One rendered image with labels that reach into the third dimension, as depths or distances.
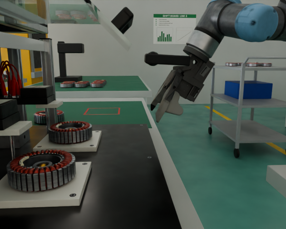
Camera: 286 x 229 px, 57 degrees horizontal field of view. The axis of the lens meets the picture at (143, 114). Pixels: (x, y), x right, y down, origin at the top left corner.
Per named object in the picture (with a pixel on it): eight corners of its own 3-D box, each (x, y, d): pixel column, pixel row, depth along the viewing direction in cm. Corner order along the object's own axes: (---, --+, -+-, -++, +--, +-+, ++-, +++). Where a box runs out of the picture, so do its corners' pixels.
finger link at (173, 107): (179, 127, 62) (190, 96, 66) (157, 115, 61) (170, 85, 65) (173, 131, 65) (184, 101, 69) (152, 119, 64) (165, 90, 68)
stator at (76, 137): (94, 132, 76) (94, 119, 76) (89, 144, 66) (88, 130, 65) (55, 132, 76) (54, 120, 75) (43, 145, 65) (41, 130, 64)
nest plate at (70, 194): (91, 166, 55) (91, 161, 55) (79, 206, 40) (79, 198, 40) (17, 168, 54) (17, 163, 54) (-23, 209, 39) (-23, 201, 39)
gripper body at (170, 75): (192, 104, 67) (218, 62, 65) (163, 87, 66) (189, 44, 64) (185, 100, 75) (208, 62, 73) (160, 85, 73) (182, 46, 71)
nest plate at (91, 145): (101, 134, 79) (101, 130, 78) (96, 151, 64) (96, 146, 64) (50, 135, 78) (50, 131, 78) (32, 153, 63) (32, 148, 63)
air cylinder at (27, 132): (30, 139, 74) (28, 120, 73) (20, 148, 66) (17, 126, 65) (12, 139, 73) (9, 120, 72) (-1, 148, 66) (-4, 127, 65)
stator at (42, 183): (77, 164, 53) (76, 146, 53) (73, 190, 43) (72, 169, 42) (18, 167, 51) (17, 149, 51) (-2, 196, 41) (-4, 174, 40)
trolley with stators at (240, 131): (250, 132, 363) (256, 57, 342) (296, 159, 265) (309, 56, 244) (207, 133, 359) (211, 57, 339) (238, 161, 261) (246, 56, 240)
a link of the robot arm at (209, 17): (233, -13, 60) (210, -12, 67) (207, 31, 62) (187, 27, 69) (252, 7, 64) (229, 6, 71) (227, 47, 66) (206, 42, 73)
